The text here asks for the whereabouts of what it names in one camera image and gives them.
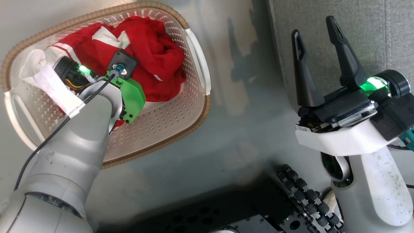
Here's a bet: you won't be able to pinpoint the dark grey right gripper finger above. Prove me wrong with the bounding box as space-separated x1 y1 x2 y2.
291 29 325 107
325 15 369 90

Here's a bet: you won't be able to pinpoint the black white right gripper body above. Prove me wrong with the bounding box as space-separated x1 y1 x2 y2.
295 69 411 156

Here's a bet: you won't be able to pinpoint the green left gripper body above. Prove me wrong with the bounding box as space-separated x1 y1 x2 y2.
53 56 146 124

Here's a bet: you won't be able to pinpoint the red shorts with white panel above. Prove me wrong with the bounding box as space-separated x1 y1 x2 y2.
92 16 187 103

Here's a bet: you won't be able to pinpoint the grey fabric seat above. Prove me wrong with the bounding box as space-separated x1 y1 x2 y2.
268 0 414 112

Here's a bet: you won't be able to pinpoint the white perforated laundry basket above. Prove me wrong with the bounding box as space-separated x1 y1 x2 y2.
1 2 211 169

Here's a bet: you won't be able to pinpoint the white tape strip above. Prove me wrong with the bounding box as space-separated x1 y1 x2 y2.
22 63 86 119

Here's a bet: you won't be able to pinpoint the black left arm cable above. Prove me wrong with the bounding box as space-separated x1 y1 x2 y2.
13 64 126 191

